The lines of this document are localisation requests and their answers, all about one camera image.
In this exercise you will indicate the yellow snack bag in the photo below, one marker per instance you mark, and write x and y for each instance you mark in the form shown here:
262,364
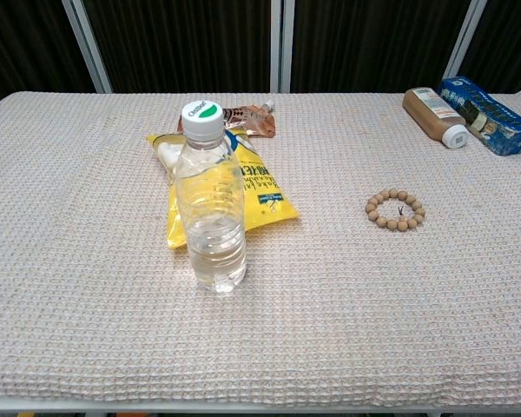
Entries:
265,195

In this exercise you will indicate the clear plastic water bottle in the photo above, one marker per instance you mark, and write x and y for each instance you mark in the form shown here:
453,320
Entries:
210,204

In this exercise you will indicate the brown spouted drink pouch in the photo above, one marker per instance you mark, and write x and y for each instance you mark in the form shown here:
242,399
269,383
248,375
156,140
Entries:
252,121

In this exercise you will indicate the beige waffle-weave tablecloth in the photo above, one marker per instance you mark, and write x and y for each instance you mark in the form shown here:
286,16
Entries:
113,304

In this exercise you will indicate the black curtain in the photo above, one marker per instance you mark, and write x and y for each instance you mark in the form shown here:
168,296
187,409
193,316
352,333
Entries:
178,43

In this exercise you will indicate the brown bottle with white cap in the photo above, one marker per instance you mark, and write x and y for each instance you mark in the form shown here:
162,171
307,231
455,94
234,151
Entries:
434,115

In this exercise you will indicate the blue cardboard box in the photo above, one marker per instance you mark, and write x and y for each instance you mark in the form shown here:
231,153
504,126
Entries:
490,115

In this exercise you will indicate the grey metal frame post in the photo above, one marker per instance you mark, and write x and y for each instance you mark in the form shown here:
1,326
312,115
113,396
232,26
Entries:
87,43
464,39
282,43

